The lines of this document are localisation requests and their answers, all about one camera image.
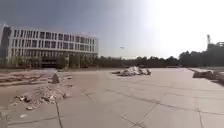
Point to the distant line of trees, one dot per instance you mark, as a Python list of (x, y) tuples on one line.
[(156, 61)]

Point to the tower crane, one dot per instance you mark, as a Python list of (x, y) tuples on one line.
[(208, 40)]

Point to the grey stone slab plaza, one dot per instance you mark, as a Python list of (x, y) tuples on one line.
[(140, 96)]

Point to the pile of rubble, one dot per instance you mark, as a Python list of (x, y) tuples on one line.
[(208, 74), (133, 71)]

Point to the long white windowed building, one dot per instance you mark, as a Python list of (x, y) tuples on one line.
[(50, 43)]

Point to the stone block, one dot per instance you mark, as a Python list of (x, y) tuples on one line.
[(55, 78)]

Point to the broken stone debris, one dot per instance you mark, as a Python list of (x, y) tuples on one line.
[(40, 96)]

